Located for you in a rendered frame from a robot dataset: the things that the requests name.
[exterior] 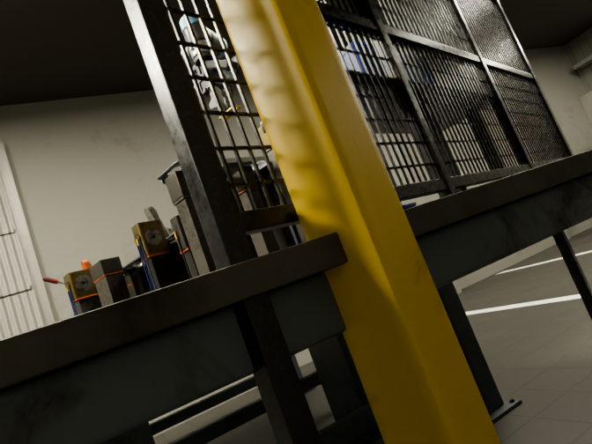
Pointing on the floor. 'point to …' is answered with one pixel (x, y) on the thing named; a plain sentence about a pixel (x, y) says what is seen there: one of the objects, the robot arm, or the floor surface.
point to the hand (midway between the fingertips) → (228, 108)
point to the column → (340, 379)
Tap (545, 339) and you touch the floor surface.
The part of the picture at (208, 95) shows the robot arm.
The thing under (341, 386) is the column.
